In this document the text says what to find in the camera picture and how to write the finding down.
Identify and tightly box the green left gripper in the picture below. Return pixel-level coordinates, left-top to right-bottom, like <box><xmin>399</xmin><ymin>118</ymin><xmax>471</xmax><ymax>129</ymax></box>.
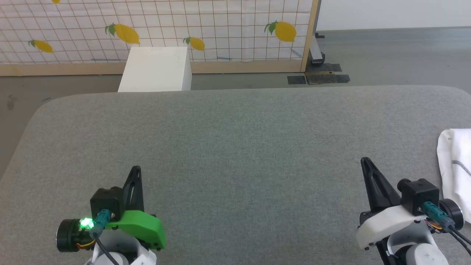
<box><xmin>107</xmin><ymin>166</ymin><xmax>167</xmax><ymax>251</ymax></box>

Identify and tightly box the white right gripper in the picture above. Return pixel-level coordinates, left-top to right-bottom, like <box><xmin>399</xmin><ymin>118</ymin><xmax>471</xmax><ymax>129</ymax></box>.
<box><xmin>356</xmin><ymin>157</ymin><xmax>428</xmax><ymax>251</ymax></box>

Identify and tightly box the white garment with grey stitching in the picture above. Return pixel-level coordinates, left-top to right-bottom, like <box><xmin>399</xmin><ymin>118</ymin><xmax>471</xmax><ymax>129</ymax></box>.
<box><xmin>437</xmin><ymin>129</ymin><xmax>471</xmax><ymax>224</ymax></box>

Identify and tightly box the grey fabric sofa cushion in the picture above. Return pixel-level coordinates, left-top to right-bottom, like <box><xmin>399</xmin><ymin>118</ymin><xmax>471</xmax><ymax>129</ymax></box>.
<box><xmin>0</xmin><ymin>85</ymin><xmax>471</xmax><ymax>265</ymax></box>

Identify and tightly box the white rectangular box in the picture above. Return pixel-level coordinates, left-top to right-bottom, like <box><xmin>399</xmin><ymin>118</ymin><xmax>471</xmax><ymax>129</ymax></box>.
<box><xmin>118</xmin><ymin>47</ymin><xmax>192</xmax><ymax>92</ymax></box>

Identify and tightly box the long black floor tape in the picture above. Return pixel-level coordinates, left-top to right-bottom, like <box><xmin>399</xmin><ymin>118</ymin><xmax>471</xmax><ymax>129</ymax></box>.
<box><xmin>306</xmin><ymin>74</ymin><xmax>350</xmax><ymax>85</ymax></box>

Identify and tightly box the wide black floor tape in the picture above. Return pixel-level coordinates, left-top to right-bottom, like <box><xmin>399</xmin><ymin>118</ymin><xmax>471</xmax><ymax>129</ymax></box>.
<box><xmin>311</xmin><ymin>63</ymin><xmax>342</xmax><ymax>73</ymax></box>

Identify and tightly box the grey metal screen foot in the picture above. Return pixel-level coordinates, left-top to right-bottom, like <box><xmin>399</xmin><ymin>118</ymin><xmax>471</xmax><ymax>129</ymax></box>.
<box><xmin>309</xmin><ymin>32</ymin><xmax>326</xmax><ymax>67</ymax></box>

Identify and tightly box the lemon-patterned divider panel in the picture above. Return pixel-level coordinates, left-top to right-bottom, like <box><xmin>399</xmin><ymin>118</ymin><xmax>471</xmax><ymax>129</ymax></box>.
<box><xmin>0</xmin><ymin>0</ymin><xmax>321</xmax><ymax>77</ymax></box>

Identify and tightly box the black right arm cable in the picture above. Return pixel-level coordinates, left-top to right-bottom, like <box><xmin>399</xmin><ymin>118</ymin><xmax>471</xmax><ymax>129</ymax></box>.
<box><xmin>423</xmin><ymin>202</ymin><xmax>471</xmax><ymax>254</ymax></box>

